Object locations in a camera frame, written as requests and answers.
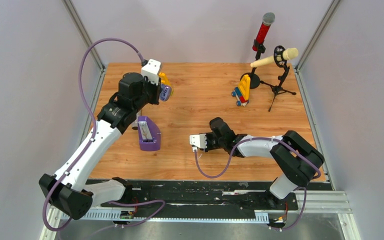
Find black tripod mic stand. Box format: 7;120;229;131
260;45;297;112

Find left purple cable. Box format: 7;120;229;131
42;37;166;240

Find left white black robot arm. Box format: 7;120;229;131
39;72;163;220

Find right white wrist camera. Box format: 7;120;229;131
189;133;207;149

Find purple stapler box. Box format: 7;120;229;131
137;116;162;152

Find yellow green toy block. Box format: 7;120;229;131
159;72;174;97

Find cream microphone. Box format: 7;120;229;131
250;47;299;68

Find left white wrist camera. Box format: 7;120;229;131
140;58;162;86

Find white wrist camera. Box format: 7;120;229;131
189;133;207;149
140;58;162;86

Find colourful toy block pile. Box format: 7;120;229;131
231;74;251;107

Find red microphone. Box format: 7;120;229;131
252;12;276;52

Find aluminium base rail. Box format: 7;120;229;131
41;180;361;240

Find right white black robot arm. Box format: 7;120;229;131
189;117;325;209

